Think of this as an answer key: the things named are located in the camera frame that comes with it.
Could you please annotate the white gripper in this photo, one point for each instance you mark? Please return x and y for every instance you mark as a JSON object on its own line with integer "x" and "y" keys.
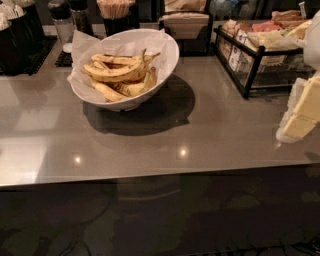
{"x": 313, "y": 46}

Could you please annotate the white bowl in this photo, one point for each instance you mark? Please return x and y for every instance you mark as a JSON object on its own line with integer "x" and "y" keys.
{"x": 156, "y": 78}

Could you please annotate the upper back banana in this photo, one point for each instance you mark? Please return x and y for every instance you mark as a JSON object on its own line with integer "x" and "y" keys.
{"x": 123, "y": 60}

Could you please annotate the lower right banana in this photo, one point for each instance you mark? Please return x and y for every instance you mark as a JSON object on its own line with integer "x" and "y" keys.
{"x": 135, "y": 89}

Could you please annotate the top yellow banana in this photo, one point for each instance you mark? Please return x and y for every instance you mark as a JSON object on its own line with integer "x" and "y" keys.
{"x": 108, "y": 72}

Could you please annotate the lower left banana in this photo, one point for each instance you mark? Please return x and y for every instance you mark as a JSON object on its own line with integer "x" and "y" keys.
{"x": 110, "y": 94}

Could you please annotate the white paper bowl liner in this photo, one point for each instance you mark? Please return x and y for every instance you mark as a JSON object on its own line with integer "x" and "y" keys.
{"x": 81, "y": 46}

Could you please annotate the yellow sweetener packets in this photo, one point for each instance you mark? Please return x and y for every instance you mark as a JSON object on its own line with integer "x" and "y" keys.
{"x": 300, "y": 31}

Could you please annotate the pink sweetener packets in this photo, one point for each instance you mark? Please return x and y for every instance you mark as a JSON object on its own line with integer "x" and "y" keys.
{"x": 265, "y": 27}

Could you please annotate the black napkin holder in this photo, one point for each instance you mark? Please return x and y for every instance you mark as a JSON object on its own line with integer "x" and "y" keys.
{"x": 189, "y": 23}

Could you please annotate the black cup of stirrers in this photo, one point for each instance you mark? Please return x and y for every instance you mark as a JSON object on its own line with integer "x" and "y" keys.
{"x": 119, "y": 15}

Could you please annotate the dark pepper shaker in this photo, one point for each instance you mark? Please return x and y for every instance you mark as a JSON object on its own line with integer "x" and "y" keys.
{"x": 80, "y": 13}

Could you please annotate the glass shaker with dark lid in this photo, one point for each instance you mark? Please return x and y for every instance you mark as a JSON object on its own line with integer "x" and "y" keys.
{"x": 61, "y": 16}

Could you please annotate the black rubber mat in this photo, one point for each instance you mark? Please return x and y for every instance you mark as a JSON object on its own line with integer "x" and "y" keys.
{"x": 35, "y": 60}

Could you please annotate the black container left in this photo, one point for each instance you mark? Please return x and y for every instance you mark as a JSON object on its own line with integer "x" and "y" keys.
{"x": 20, "y": 40}

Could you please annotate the black wire condiment rack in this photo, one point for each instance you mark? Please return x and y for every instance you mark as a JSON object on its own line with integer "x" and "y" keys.
{"x": 258, "y": 69}

